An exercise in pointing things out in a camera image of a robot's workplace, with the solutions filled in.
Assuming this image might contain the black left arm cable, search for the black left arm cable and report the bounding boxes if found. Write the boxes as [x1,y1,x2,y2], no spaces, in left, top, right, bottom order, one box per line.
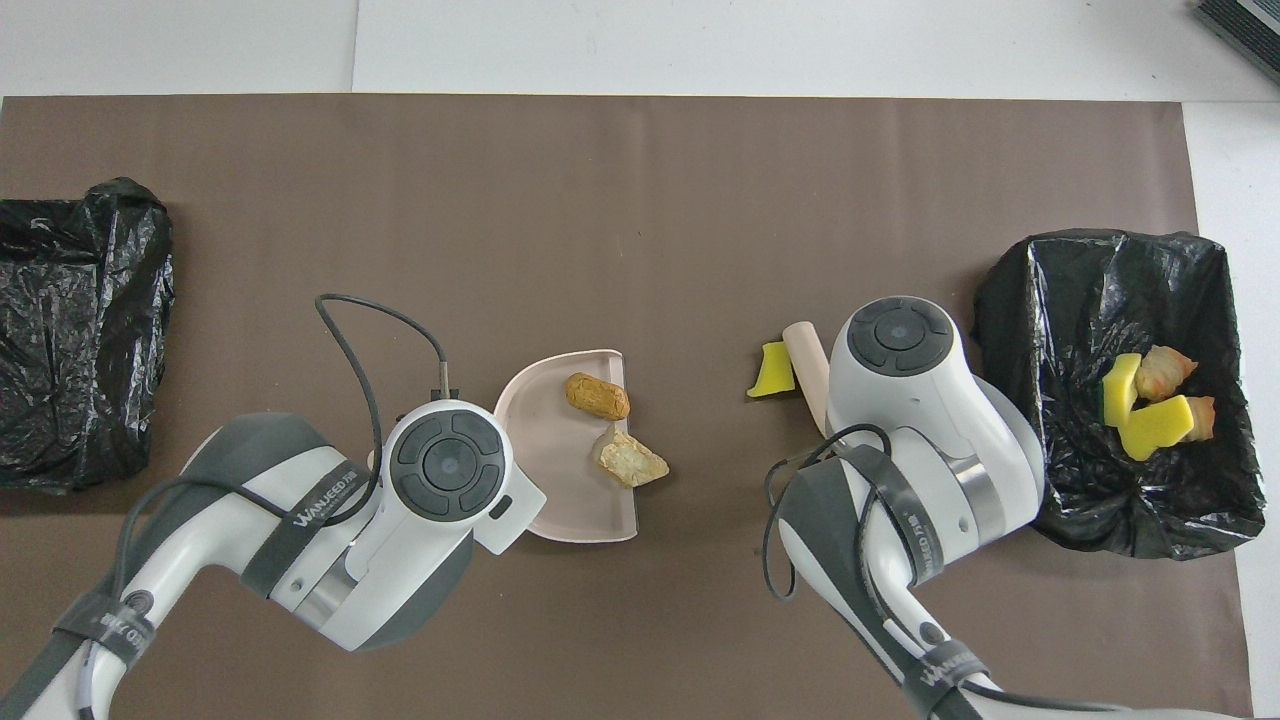
[75,293,461,720]

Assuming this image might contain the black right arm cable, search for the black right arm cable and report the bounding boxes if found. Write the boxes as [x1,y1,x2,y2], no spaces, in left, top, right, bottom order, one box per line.
[762,423,1001,720]

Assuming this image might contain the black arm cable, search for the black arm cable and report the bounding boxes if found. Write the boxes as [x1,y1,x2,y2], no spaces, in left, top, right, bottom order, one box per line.
[762,423,1001,720]
[75,293,461,720]

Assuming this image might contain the beige plastic dustpan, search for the beige plastic dustpan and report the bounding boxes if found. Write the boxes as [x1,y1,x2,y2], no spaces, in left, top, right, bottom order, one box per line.
[493,349,641,544]

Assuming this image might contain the brown table mat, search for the brown table mat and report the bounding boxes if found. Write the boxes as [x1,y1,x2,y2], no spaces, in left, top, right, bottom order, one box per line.
[0,95,1254,720]

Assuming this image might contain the pale bread chunk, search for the pale bread chunk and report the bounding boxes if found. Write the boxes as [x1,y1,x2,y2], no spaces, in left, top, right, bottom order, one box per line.
[592,424,671,489]

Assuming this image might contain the black bag lined bin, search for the black bag lined bin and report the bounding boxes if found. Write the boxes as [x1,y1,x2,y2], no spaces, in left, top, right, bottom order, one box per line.
[0,177,176,494]
[972,229,1269,561]

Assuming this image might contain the brown bread roll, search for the brown bread roll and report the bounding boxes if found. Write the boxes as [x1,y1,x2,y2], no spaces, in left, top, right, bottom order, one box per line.
[565,373,632,421]

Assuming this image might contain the beige hand brush black bristles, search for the beige hand brush black bristles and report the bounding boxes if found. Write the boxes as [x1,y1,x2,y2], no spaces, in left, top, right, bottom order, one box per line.
[782,321,833,438]

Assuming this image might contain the dark grey ribbed device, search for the dark grey ribbed device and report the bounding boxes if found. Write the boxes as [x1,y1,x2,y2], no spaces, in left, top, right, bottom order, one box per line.
[1193,0,1280,86]

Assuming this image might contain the green and yellow sponge piece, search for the green and yellow sponge piece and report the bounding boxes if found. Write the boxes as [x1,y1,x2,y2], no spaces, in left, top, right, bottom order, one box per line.
[1102,353,1142,428]

